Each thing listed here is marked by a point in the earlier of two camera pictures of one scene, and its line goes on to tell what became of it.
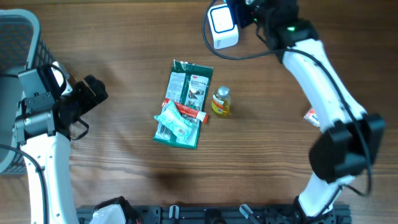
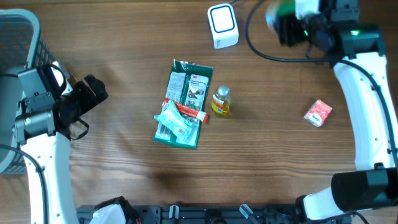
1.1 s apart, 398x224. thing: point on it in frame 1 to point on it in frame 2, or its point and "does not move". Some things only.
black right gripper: x=241 y=9 to x=282 y=28
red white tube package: x=185 y=109 does not move
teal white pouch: x=174 y=119 does not move
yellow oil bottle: x=221 y=100 does not move
